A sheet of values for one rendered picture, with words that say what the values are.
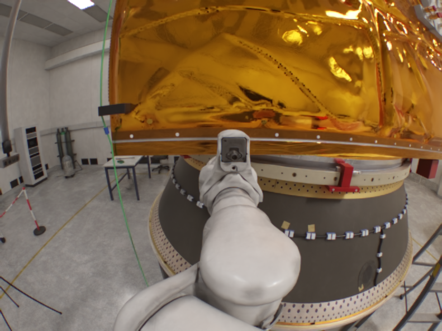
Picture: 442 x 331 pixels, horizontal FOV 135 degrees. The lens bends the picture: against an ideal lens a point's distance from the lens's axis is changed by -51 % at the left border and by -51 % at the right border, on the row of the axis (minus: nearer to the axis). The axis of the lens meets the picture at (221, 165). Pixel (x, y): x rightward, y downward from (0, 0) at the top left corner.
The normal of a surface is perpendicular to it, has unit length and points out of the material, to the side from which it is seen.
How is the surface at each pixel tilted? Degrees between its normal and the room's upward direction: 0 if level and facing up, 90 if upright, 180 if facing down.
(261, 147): 90
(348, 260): 62
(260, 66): 87
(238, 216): 11
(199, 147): 90
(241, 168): 90
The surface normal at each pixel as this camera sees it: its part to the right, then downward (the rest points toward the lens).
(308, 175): -0.32, 0.28
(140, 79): -0.09, 0.29
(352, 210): -0.08, -0.18
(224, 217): -0.33, -0.93
